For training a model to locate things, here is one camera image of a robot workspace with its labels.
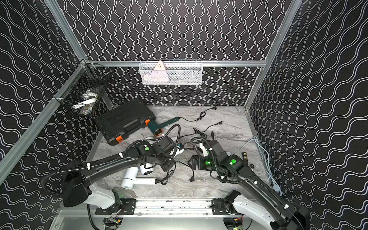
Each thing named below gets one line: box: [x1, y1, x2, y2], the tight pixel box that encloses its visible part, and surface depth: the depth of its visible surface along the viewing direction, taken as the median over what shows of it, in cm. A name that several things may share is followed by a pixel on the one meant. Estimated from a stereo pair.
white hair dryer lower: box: [120, 166, 157, 190], surface depth 80 cm
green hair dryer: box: [144, 116, 182, 137], surface depth 105 cm
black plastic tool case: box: [95, 98, 157, 146], surface depth 105 cm
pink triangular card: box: [149, 60, 170, 82], surface depth 91 cm
